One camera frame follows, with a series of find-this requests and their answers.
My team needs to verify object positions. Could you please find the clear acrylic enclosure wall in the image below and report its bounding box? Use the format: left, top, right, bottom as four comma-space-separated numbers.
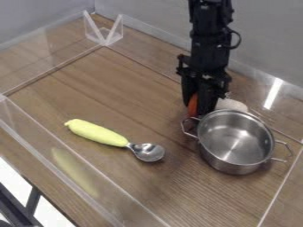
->
0, 17, 303, 227

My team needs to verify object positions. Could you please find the clear acrylic corner bracket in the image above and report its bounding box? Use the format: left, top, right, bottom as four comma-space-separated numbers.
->
83, 11, 124, 46

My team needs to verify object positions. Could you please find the plush orange-capped mushroom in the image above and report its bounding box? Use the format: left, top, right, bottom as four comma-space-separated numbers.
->
187, 94, 249, 117

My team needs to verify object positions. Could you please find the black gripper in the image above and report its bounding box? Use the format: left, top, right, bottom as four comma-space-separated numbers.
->
177, 32, 233, 116

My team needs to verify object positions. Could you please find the silver pot with handles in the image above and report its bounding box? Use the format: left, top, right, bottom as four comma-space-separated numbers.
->
182, 109, 294, 176

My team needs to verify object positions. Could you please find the black table frame leg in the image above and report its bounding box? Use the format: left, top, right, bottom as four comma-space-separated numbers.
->
0, 183, 43, 227

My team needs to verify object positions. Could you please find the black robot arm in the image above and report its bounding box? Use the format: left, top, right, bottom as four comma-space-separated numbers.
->
177, 0, 242, 117

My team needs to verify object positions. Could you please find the spoon with yellow handle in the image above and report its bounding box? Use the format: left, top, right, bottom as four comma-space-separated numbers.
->
64, 119, 166, 162

